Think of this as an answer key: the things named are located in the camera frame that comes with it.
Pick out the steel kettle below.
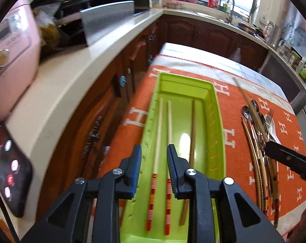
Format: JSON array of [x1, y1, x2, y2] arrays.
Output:
[[263, 21, 280, 43]]

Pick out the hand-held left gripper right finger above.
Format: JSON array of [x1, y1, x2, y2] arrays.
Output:
[[167, 144, 286, 243]]

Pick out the pale patterned tablecloth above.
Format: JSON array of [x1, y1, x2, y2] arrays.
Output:
[[158, 42, 288, 102]]

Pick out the brown wooden kitchen cabinets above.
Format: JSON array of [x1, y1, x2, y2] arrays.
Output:
[[38, 15, 270, 218]]

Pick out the light wooden chopstick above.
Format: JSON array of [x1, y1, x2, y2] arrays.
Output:
[[233, 77, 267, 143]]

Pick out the metal fork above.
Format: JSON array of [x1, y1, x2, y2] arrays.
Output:
[[264, 108, 276, 142]]

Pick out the metal sink faucet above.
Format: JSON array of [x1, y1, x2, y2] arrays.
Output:
[[225, 0, 236, 23]]

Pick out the brown wooden chopstick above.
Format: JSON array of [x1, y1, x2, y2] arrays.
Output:
[[179, 99, 196, 226]]

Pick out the row of condiment jars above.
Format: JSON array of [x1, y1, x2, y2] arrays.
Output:
[[278, 39, 306, 92]]

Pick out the steel cleaver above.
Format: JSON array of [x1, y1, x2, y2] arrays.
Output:
[[79, 1, 135, 46]]

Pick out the grey metal cabinet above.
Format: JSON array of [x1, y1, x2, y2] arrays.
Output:
[[259, 52, 306, 112]]

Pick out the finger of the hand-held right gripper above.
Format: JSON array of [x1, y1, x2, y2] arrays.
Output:
[[265, 141, 306, 183]]

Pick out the yellow plastic bag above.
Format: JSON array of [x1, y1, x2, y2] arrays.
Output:
[[32, 10, 61, 50]]

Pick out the orange patterned blanket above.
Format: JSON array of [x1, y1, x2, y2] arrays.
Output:
[[97, 48, 306, 243]]

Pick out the cream stone countertop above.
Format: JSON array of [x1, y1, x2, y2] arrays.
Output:
[[6, 7, 280, 233]]

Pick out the white plastic bag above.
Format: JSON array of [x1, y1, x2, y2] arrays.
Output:
[[230, 47, 242, 61]]

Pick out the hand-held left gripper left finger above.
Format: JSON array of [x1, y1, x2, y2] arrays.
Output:
[[21, 144, 142, 243]]

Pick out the green plastic utensil tray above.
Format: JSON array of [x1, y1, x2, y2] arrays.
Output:
[[119, 72, 225, 243]]

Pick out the black induction cooker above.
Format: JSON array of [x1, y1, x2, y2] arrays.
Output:
[[0, 124, 33, 218]]

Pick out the pink rice cooker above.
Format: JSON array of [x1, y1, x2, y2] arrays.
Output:
[[0, 0, 42, 127]]

